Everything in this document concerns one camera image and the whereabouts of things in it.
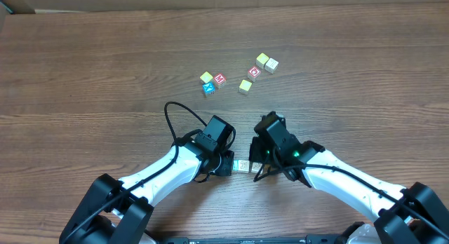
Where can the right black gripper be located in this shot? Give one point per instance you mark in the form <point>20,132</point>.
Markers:
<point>255,152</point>

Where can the white patterned block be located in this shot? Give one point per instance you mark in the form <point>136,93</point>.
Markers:
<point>243,166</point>

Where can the yellow block middle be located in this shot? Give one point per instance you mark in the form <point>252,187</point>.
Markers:
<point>245,87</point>

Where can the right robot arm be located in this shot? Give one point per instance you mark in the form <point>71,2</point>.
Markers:
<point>396,214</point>

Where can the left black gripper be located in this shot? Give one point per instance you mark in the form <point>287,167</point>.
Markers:
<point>226,163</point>

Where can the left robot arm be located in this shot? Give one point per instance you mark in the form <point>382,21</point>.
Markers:
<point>118,210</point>

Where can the yellow block left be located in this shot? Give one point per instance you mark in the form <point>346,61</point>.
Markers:
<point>206,77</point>

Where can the white letter block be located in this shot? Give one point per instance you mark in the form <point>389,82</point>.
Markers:
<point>255,167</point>

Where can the red C block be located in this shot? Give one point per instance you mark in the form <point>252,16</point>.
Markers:
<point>253,73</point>

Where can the blue X block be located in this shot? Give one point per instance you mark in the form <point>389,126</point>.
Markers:
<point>208,89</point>

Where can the white block top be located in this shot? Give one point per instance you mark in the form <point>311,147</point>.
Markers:
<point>271,65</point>

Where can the red letter block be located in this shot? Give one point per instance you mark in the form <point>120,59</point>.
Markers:
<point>219,80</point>

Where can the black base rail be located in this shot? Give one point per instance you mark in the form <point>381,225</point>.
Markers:
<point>309,239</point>

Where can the green A block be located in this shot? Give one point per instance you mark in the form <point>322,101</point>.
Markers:
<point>235,165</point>

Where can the yellow block top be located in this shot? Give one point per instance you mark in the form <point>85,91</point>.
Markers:
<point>261,60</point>

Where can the yellow block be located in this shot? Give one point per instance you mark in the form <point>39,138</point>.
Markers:
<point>245,87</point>
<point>206,77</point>
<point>261,60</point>

